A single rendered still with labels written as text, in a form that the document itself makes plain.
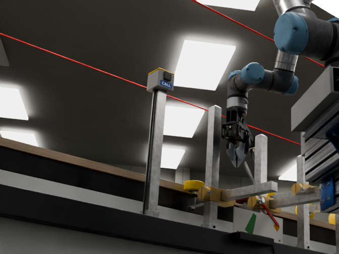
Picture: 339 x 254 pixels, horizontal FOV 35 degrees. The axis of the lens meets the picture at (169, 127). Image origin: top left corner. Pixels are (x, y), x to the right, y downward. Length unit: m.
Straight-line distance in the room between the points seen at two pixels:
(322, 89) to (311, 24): 0.37
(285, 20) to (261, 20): 4.46
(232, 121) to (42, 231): 0.78
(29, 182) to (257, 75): 0.85
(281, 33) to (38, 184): 0.90
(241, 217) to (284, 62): 0.58
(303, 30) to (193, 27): 4.67
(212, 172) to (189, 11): 4.12
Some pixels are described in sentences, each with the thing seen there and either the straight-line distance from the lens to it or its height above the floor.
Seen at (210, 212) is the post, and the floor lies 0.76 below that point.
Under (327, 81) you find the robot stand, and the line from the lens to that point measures 1.28.
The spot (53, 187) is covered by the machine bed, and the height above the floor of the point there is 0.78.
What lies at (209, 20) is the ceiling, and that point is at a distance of 6.11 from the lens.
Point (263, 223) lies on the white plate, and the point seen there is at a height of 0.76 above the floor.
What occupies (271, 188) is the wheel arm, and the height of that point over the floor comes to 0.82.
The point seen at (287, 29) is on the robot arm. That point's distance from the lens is 1.62.
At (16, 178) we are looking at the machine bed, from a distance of 1.81.
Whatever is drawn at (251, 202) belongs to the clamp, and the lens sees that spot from 2.12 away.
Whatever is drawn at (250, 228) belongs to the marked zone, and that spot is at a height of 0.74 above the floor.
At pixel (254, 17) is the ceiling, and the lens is 6.03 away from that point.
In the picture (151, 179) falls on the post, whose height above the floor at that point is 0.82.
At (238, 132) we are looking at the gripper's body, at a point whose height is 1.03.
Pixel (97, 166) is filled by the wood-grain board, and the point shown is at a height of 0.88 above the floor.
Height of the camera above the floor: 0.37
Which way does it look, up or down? 20 degrees up
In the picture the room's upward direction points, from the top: 4 degrees clockwise
